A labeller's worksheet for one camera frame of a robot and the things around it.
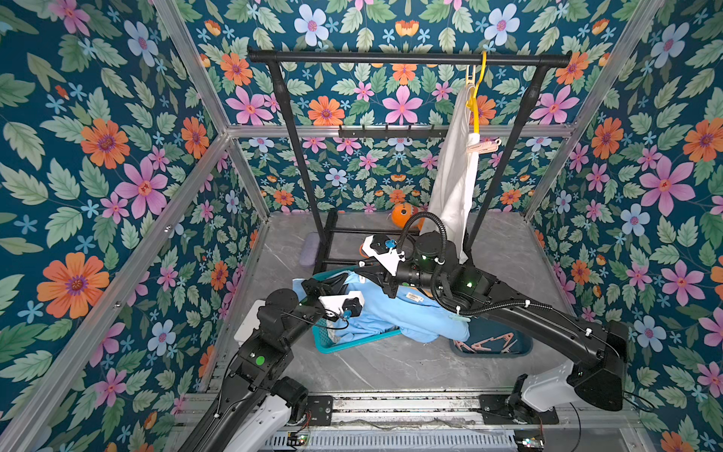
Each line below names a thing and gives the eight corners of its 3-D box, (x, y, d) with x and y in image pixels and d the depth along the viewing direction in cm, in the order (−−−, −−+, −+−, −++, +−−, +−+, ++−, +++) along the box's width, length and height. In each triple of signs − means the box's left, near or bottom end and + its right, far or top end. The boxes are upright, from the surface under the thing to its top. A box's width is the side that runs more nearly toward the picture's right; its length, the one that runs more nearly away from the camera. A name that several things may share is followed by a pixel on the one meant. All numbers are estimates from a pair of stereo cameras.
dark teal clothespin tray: (452, 356, 85) (454, 353, 83) (447, 321, 92) (448, 318, 90) (532, 356, 85) (535, 353, 83) (520, 321, 92) (523, 317, 90)
